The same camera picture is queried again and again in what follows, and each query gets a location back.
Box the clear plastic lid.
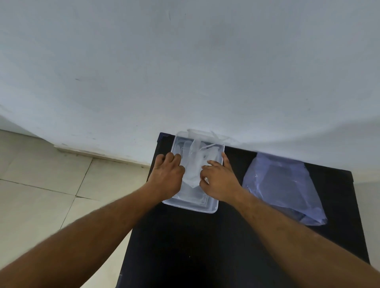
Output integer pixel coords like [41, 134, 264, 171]
[187, 129, 231, 148]

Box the bluish translucent plastic bag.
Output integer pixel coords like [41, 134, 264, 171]
[242, 153, 328, 226]

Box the person's right hand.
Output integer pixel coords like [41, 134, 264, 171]
[199, 152, 244, 204]

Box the person's left forearm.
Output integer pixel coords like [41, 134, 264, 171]
[0, 180, 163, 288]

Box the clear plastic bag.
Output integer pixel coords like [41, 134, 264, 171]
[180, 139, 224, 189]

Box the clear plastic container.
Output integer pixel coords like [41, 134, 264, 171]
[162, 135, 225, 214]

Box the person's right forearm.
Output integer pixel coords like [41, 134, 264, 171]
[233, 190, 380, 288]

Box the person's left hand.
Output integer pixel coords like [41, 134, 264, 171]
[147, 152, 186, 200]

